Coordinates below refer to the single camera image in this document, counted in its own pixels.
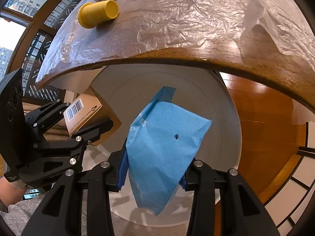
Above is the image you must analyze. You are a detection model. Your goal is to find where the brown cardboard box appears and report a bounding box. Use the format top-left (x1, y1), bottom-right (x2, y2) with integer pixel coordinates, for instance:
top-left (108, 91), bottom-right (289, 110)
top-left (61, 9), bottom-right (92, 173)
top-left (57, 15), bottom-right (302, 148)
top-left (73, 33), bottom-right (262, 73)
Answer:
top-left (64, 87), bottom-right (122, 146)

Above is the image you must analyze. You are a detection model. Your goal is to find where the yellow plastic cup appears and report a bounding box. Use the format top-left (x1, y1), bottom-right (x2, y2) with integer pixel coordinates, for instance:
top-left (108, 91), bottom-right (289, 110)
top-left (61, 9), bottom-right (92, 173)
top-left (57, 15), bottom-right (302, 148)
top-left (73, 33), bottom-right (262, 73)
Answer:
top-left (78, 0), bottom-right (119, 29)

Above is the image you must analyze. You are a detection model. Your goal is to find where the white round trash bin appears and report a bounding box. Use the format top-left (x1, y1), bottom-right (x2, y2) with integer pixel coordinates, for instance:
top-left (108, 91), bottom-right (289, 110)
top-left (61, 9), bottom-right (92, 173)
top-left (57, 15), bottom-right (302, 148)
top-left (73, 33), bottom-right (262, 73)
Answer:
top-left (81, 63), bottom-right (243, 228)

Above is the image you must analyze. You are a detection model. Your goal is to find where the person left hand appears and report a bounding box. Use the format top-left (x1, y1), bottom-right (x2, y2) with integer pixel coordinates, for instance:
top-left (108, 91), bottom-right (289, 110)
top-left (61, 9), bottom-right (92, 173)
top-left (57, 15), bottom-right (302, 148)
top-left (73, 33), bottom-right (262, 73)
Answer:
top-left (0, 177), bottom-right (28, 213)

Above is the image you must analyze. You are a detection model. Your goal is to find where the clear plastic table cover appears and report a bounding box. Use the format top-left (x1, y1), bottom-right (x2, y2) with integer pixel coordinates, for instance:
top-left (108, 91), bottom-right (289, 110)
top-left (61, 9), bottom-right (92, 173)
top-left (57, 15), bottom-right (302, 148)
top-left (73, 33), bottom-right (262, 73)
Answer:
top-left (36, 0), bottom-right (314, 85)

